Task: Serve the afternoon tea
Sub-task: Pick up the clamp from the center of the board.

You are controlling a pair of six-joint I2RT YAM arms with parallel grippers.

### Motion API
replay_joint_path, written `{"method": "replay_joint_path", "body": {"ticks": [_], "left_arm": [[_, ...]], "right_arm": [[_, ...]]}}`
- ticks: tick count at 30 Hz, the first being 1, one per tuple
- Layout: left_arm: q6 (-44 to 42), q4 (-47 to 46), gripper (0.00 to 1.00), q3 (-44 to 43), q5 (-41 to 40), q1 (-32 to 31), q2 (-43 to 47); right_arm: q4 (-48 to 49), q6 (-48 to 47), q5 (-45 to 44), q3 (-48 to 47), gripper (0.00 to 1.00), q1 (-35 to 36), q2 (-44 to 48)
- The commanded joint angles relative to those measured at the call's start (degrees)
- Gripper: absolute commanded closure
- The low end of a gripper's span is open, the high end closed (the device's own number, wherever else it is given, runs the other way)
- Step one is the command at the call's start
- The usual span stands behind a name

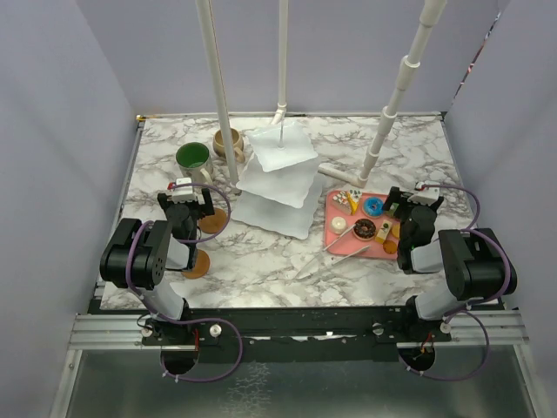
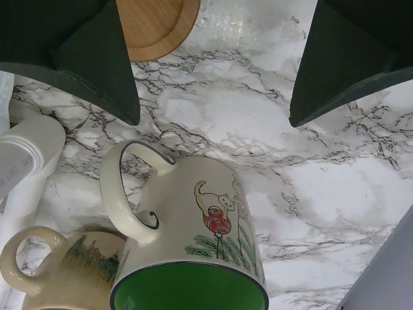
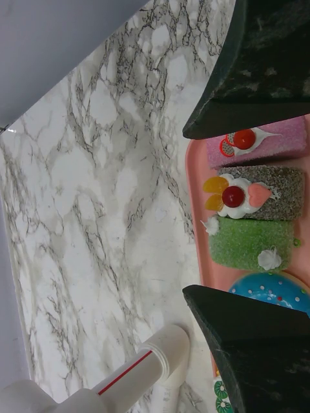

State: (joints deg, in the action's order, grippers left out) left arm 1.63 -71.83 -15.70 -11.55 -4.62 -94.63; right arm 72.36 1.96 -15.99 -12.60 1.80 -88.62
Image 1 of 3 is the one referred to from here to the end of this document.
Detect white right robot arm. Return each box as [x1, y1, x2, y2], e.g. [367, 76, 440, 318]
[383, 182, 518, 340]

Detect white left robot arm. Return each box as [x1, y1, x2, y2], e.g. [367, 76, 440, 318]
[99, 187, 215, 344]

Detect green swiss roll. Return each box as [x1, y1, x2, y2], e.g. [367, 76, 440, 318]
[384, 203, 399, 219]

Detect wooden coaster far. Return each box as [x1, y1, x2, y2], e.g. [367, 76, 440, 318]
[198, 208, 228, 234]

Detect wooden coaster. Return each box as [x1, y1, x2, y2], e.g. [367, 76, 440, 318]
[182, 250, 211, 280]
[198, 208, 228, 234]

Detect yellow sponge cake square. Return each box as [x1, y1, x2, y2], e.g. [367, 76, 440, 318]
[374, 220, 393, 244]

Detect orange chip cookie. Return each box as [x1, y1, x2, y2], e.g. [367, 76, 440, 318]
[383, 240, 398, 254]

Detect blue glazed donut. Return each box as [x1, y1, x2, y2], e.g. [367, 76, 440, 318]
[362, 197, 384, 219]

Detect wooden coaster near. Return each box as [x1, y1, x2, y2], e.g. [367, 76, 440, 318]
[182, 250, 211, 280]

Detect chocolate sprinkle donut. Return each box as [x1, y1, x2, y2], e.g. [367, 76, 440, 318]
[352, 219, 377, 241]

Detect green interior mug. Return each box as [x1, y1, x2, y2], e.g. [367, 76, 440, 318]
[175, 142, 213, 185]

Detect pink serving tray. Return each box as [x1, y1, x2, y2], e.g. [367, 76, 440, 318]
[324, 189, 400, 260]

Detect yellow cake slice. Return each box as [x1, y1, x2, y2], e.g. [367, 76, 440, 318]
[346, 193, 359, 215]

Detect white round cake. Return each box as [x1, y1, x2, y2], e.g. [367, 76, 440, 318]
[330, 216, 347, 235]

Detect beige ceramic mug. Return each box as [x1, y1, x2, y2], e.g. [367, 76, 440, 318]
[212, 128, 247, 164]

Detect three tier white stand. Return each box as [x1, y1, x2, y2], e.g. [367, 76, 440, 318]
[232, 120, 325, 239]

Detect left white pvc pole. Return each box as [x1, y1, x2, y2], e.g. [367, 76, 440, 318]
[196, 0, 240, 194]

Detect middle white pvc pole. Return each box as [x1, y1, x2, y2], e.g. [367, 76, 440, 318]
[271, 0, 289, 125]

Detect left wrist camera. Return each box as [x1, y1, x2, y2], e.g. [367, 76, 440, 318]
[166, 178, 198, 204]

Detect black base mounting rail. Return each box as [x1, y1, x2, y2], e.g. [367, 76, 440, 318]
[88, 304, 453, 363]

